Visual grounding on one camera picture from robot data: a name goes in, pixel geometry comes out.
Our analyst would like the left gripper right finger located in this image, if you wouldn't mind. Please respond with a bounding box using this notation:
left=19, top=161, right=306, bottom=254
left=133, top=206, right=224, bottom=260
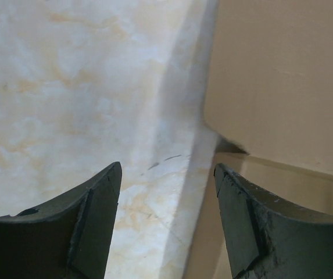
left=214, top=163, right=333, bottom=278

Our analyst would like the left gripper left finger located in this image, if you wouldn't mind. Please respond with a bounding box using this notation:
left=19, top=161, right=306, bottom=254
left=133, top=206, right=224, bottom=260
left=0, top=162, right=122, bottom=278

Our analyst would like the brown cardboard box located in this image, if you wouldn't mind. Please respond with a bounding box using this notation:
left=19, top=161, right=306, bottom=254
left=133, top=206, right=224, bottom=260
left=184, top=1, right=333, bottom=278

